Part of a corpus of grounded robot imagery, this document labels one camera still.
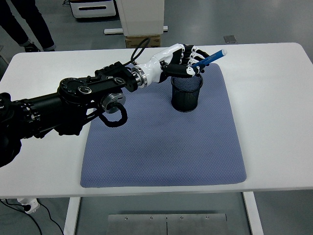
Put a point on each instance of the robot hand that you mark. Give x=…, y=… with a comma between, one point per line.
x=159, y=63

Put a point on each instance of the blue marker pen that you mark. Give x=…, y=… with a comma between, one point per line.
x=215, y=55

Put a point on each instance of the black mesh pen holder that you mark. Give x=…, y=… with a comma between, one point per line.
x=185, y=98

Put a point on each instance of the cardboard box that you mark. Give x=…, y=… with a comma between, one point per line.
x=132, y=42

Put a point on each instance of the white cabinet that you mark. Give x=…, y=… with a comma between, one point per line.
x=141, y=17

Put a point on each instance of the white base bar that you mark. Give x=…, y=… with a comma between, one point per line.
x=112, y=31

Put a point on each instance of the silver floor socket plate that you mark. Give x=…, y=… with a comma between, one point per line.
x=230, y=39

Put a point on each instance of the white appliance with dark slot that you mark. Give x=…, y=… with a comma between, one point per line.
x=93, y=13

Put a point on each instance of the blue-grey padded mat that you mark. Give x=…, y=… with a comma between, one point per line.
x=159, y=151

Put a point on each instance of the person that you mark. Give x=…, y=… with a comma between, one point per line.
x=34, y=24

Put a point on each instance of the white table leg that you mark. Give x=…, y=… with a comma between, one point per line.
x=253, y=215
x=71, y=218

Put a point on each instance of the white power strip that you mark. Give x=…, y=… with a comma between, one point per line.
x=30, y=205

